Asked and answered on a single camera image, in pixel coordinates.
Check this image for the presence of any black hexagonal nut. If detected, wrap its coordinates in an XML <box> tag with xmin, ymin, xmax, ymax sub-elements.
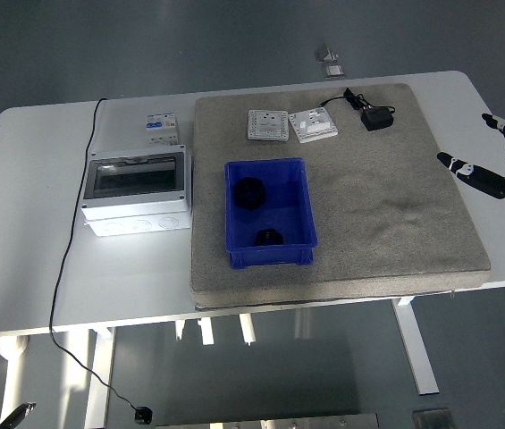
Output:
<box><xmin>232</xmin><ymin>176</ymin><xmax>270</xmax><ymax>212</ymax></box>
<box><xmin>253</xmin><ymin>227</ymin><xmax>286</xmax><ymax>248</ymax></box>

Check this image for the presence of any blue plastic box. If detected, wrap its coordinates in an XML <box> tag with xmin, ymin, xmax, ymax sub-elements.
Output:
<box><xmin>223</xmin><ymin>156</ymin><xmax>319</xmax><ymax>272</ymax></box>

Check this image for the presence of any grey electrical distribution box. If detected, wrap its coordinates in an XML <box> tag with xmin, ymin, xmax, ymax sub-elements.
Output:
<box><xmin>80</xmin><ymin>143</ymin><xmax>193</xmax><ymax>238</ymax></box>

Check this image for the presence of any white table leg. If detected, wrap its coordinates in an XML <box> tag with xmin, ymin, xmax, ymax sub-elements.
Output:
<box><xmin>0</xmin><ymin>334</ymin><xmax>28</xmax><ymax>406</ymax></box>
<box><xmin>390</xmin><ymin>296</ymin><xmax>440</xmax><ymax>397</ymax></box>
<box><xmin>84</xmin><ymin>327</ymin><xmax>117</xmax><ymax>429</ymax></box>

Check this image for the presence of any black power adapter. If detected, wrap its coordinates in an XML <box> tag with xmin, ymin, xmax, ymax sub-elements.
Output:
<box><xmin>359</xmin><ymin>106</ymin><xmax>395</xmax><ymax>132</ymax></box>

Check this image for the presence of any grey-brown foam mat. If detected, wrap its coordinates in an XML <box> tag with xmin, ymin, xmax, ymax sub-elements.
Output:
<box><xmin>188</xmin><ymin>82</ymin><xmax>492</xmax><ymax>309</ymax></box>

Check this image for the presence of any open metal floor socket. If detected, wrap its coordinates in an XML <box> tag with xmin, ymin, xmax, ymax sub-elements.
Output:
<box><xmin>314</xmin><ymin>43</ymin><xmax>339</xmax><ymax>63</ymax></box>

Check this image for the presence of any grey floor plate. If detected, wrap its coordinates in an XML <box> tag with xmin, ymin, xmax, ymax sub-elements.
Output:
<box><xmin>412</xmin><ymin>408</ymin><xmax>454</xmax><ymax>429</ymax></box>

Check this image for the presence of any silver metal plate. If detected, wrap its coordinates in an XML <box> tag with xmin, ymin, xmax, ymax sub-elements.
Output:
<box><xmin>156</xmin><ymin>413</ymin><xmax>381</xmax><ymax>429</ymax></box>

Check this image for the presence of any white circuit breaker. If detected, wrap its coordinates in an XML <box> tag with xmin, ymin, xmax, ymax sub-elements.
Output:
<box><xmin>144</xmin><ymin>111</ymin><xmax>181</xmax><ymax>147</ymax></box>

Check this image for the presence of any long black cable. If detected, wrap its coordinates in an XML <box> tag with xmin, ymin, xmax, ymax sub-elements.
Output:
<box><xmin>48</xmin><ymin>97</ymin><xmax>141</xmax><ymax>410</ymax></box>

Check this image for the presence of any black adapter cord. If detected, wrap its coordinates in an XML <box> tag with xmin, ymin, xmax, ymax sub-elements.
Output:
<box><xmin>321</xmin><ymin>87</ymin><xmax>396</xmax><ymax>118</ymax></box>

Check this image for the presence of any white wall switch socket panel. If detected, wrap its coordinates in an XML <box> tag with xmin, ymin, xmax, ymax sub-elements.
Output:
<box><xmin>288</xmin><ymin>106</ymin><xmax>339</xmax><ymax>144</ymax></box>

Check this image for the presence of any white table frame bracket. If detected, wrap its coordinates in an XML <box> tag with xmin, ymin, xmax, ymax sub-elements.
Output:
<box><xmin>238</xmin><ymin>312</ymin><xmax>257</xmax><ymax>348</ymax></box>
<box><xmin>173</xmin><ymin>317</ymin><xmax>215</xmax><ymax>346</ymax></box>

